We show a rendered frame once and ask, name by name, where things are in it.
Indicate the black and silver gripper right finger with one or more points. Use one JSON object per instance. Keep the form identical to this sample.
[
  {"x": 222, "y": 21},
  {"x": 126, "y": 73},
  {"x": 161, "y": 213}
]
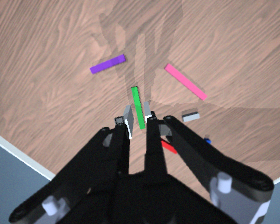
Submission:
[{"x": 240, "y": 191}]

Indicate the green rod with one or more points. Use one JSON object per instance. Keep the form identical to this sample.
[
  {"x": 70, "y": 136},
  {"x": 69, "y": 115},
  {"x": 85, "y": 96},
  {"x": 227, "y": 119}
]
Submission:
[{"x": 138, "y": 107}]

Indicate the grey rod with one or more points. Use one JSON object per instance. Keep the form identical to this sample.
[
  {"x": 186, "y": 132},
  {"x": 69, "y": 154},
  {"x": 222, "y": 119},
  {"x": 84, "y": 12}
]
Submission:
[{"x": 190, "y": 116}]

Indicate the purple rod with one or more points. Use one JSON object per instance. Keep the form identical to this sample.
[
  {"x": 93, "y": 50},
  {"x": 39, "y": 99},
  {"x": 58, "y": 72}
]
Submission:
[{"x": 108, "y": 64}]

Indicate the red rod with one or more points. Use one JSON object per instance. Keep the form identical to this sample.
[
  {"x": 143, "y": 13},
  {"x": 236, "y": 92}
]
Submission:
[{"x": 168, "y": 146}]

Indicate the pink rod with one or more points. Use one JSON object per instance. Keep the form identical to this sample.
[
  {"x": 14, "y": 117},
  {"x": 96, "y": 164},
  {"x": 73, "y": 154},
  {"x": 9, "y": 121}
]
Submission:
[{"x": 185, "y": 81}]

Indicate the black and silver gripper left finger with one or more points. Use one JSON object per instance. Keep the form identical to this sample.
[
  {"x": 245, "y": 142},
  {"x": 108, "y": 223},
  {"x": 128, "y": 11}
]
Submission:
[{"x": 49, "y": 204}]

